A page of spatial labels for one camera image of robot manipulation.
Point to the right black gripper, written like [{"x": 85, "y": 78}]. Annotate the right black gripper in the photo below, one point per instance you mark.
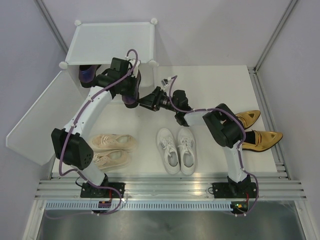
[{"x": 152, "y": 101}]

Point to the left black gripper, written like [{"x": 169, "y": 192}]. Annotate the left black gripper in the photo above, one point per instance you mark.
[{"x": 131, "y": 91}]

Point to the purple loafer shoe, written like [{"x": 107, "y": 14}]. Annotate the purple loafer shoe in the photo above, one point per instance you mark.
[
  {"x": 86, "y": 74},
  {"x": 131, "y": 99}
]

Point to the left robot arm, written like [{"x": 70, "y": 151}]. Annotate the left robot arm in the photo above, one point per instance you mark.
[{"x": 71, "y": 143}]

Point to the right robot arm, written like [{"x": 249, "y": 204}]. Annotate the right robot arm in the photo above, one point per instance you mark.
[{"x": 227, "y": 131}]

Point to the white plastic shoe cabinet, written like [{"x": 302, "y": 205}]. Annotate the white plastic shoe cabinet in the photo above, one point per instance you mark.
[{"x": 98, "y": 43}]

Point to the white cabinet door panel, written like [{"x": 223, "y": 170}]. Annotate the white cabinet door panel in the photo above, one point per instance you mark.
[{"x": 55, "y": 107}]

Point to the upper gold pointed shoe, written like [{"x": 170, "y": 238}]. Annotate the upper gold pointed shoe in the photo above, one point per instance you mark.
[{"x": 248, "y": 118}]

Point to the gold pointed shoe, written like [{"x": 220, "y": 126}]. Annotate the gold pointed shoe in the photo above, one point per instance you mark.
[
  {"x": 248, "y": 118},
  {"x": 261, "y": 141}
]

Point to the lower gold pointed shoe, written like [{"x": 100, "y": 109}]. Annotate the lower gold pointed shoe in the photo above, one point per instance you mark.
[{"x": 261, "y": 141}]

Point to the left white sneaker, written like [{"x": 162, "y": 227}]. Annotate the left white sneaker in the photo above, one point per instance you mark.
[{"x": 168, "y": 151}]

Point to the white sneaker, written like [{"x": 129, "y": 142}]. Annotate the white sneaker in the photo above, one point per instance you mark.
[
  {"x": 187, "y": 151},
  {"x": 168, "y": 151}
]

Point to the right white sneaker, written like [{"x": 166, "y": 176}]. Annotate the right white sneaker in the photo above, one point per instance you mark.
[{"x": 187, "y": 151}]

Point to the upper beige sneaker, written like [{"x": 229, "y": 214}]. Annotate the upper beige sneaker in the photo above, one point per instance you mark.
[{"x": 108, "y": 142}]

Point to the beige sneaker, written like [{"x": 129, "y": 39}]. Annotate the beige sneaker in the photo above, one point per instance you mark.
[
  {"x": 108, "y": 142},
  {"x": 111, "y": 160}
]

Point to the lower beige sneaker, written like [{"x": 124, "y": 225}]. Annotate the lower beige sneaker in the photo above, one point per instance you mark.
[{"x": 111, "y": 160}]

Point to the left aluminium frame post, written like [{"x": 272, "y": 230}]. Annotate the left aluminium frame post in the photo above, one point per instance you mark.
[{"x": 51, "y": 24}]

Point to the aluminium frame post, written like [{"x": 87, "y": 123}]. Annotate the aluminium frame post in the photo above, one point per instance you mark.
[
  {"x": 275, "y": 34},
  {"x": 51, "y": 24}
]

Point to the right aluminium frame post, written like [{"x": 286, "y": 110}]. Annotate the right aluminium frame post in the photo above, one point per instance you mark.
[{"x": 275, "y": 34}]

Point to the aluminium rail base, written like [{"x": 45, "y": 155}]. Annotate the aluminium rail base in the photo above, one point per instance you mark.
[{"x": 155, "y": 186}]

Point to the white slotted cable duct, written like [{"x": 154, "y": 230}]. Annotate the white slotted cable duct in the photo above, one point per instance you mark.
[{"x": 140, "y": 205}]

